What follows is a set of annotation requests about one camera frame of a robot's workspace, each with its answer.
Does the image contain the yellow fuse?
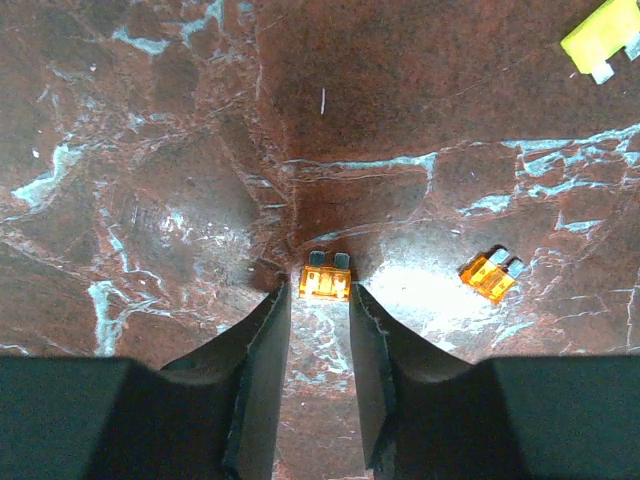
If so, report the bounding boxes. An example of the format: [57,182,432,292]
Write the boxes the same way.
[560,0,639,85]

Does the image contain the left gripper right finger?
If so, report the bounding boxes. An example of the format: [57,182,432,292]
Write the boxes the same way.
[349,283,476,480]

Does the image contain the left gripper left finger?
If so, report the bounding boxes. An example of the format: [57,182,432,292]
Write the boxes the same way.
[159,282,292,480]

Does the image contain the orange fuse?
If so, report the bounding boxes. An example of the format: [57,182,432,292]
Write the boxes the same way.
[458,245,527,305]
[299,250,352,302]

